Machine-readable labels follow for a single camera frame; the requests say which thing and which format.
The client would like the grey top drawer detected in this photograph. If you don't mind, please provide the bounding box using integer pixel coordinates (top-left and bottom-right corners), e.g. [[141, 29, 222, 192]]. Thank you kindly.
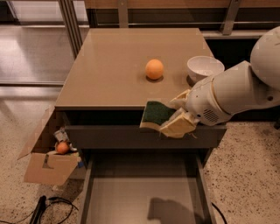
[[66, 125, 227, 150]]

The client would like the open cardboard box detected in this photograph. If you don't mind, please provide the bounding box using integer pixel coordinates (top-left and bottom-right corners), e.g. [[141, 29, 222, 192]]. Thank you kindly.
[[18, 107, 86, 186]]

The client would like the green and yellow sponge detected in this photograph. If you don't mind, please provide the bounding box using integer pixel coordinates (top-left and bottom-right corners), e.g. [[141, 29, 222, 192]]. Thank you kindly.
[[140, 101, 176, 130]]

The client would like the black power strip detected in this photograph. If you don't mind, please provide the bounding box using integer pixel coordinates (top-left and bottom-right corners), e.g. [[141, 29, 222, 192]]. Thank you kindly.
[[29, 195, 46, 224]]

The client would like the orange fruit on table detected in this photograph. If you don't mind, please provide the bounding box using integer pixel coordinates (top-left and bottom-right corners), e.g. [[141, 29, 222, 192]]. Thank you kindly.
[[145, 59, 164, 80]]

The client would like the black cable on floor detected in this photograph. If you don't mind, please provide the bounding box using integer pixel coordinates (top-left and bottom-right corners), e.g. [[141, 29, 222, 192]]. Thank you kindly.
[[0, 196, 79, 224]]

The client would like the grey drawer cabinet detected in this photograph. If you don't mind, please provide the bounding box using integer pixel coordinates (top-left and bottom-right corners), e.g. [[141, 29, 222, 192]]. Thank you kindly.
[[53, 27, 235, 224]]

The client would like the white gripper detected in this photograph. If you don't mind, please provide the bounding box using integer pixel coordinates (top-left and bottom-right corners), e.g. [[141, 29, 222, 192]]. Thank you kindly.
[[159, 76, 232, 138]]

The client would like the black cable right of cabinet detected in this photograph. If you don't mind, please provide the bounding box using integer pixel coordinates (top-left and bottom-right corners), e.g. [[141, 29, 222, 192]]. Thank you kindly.
[[211, 201, 228, 224]]

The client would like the small orange in box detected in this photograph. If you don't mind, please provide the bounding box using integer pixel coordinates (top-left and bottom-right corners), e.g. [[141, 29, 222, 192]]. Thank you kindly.
[[56, 142, 69, 154]]

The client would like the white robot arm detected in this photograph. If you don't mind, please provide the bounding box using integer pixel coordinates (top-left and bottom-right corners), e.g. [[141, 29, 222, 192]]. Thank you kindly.
[[159, 27, 280, 138]]

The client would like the grey open middle drawer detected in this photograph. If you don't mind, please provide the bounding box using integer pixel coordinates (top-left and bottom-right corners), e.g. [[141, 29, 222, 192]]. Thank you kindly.
[[77, 153, 217, 224]]

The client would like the white ceramic bowl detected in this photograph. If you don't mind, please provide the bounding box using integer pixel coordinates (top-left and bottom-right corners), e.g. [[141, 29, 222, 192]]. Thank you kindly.
[[187, 56, 225, 83]]

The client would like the crumpled packaging in box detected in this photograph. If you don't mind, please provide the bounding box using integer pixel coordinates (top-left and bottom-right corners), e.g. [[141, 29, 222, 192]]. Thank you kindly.
[[53, 128, 77, 154]]

